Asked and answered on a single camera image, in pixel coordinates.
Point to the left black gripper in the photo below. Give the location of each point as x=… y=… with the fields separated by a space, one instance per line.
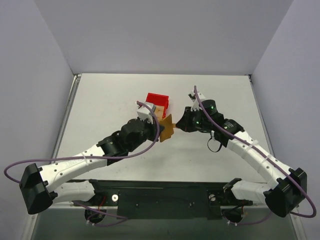
x=155 y=130

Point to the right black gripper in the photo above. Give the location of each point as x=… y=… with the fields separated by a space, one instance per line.
x=186 y=120

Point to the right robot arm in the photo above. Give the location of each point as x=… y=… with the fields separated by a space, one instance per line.
x=283 y=188

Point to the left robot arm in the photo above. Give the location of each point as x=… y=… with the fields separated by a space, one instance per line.
x=42 y=186

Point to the orange credit card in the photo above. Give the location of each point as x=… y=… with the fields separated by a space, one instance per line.
x=159 y=112

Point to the red plastic bin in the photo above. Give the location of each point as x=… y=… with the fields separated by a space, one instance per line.
x=158 y=99

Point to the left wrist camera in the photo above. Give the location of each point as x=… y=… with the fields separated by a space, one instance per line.
x=146 y=112

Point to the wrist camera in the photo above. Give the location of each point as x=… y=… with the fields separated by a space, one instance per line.
x=146 y=112
x=197 y=100

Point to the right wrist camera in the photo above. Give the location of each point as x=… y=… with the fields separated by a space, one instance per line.
x=197 y=100

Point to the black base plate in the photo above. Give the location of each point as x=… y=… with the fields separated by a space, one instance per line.
x=142 y=200

